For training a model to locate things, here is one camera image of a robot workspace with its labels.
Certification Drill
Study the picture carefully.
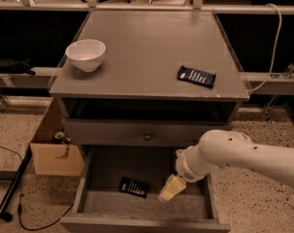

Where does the round brass drawer knob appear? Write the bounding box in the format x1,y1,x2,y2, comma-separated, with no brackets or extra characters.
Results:
144,132,152,141

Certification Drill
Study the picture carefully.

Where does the closed grey top drawer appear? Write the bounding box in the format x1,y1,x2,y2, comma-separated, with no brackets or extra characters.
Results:
62,118,232,148

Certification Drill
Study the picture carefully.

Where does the black floor cable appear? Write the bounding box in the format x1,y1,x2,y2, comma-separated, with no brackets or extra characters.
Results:
0,140,75,232

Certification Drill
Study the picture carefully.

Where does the white cable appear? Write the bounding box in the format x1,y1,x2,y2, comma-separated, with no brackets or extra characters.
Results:
248,3,283,93

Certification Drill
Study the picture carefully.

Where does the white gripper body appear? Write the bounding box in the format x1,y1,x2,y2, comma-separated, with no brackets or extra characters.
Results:
176,146,206,183

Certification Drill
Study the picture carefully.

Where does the black metal bar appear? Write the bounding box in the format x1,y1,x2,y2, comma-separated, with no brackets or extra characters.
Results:
0,149,32,221

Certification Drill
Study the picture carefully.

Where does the white ceramic bowl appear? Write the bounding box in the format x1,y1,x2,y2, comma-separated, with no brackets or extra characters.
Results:
65,39,107,72

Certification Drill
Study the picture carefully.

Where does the cardboard box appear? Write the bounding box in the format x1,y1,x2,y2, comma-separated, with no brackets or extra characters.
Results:
30,99,84,177

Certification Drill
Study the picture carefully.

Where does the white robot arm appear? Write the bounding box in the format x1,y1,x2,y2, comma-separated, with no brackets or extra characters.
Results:
158,130,294,202

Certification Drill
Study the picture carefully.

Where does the black object on rail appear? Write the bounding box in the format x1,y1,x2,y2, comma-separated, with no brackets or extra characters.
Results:
0,58,36,76

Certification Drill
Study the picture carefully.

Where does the grey wooden drawer cabinet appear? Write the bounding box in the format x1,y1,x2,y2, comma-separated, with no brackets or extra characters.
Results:
49,9,250,233

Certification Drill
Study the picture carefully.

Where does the black rxbar chocolate wrapper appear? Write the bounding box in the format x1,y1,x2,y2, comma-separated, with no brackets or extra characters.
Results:
118,177,149,198

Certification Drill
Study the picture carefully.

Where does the open grey middle drawer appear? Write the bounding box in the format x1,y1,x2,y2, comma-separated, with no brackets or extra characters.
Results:
60,147,230,233

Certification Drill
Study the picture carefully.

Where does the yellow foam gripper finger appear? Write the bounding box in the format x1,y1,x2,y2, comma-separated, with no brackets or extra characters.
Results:
158,189,174,202
166,175,186,192

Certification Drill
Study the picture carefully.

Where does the metal soda can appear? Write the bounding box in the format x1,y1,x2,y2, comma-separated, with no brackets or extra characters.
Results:
53,131,65,142

